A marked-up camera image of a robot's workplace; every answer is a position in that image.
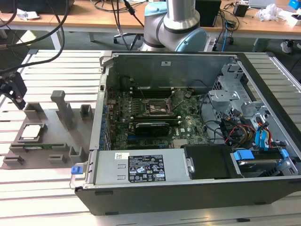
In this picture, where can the wooden desk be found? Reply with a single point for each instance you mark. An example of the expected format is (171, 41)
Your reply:
(70, 20)
(258, 26)

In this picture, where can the black PC case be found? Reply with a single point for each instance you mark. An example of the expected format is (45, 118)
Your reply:
(188, 197)

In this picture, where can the black plastic bay cover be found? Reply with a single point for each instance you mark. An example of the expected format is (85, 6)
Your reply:
(209, 162)

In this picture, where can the silver CPU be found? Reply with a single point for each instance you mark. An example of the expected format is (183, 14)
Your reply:
(31, 131)

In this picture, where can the grey laptop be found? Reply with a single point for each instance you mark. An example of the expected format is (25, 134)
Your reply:
(261, 2)

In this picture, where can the metal drive cage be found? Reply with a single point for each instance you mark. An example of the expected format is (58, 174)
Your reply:
(223, 99)

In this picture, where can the white sneaker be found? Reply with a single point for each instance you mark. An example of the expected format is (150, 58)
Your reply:
(285, 47)

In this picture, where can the small black box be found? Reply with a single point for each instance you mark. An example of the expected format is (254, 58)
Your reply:
(240, 10)

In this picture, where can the black chair base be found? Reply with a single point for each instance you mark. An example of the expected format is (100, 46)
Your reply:
(118, 36)

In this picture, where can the small blue box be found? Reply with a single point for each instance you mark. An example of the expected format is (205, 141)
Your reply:
(293, 4)

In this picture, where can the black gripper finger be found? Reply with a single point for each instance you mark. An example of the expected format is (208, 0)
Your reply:
(14, 87)

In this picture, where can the blue case latch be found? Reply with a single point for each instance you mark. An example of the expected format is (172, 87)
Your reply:
(76, 170)

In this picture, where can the white power strip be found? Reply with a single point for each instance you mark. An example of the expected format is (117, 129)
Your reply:
(211, 44)

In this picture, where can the grey parts rack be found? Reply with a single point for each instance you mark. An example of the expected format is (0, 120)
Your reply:
(54, 141)

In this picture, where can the black graphics card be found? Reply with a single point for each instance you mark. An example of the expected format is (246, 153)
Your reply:
(152, 129)

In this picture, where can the white flat box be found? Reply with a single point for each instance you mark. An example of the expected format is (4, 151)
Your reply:
(294, 20)

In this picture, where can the silver chipset heatsink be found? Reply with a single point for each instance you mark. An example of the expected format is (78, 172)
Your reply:
(180, 143)

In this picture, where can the CPU socket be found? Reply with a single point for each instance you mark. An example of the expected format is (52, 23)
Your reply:
(156, 107)

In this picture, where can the blue expansion slot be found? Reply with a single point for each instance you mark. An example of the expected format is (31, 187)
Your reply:
(131, 137)

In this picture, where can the coin cell battery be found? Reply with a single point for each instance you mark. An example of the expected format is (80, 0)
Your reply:
(187, 95)

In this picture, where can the hard disk in blue carrier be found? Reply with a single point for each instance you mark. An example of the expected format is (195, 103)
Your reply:
(244, 155)

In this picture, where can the crumpled white paper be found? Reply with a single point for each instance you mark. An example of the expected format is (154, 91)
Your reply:
(26, 14)

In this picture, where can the crumpled clear plastic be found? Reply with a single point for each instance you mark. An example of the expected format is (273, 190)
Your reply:
(270, 11)

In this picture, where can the grey power supply unit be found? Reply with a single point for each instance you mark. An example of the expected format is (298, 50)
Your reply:
(108, 169)

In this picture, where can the green motherboard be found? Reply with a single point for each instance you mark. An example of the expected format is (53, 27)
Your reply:
(192, 113)

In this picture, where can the thin locking lever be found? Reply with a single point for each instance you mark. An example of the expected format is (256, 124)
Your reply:
(141, 92)

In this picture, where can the black bag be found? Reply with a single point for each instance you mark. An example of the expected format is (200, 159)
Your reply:
(47, 5)

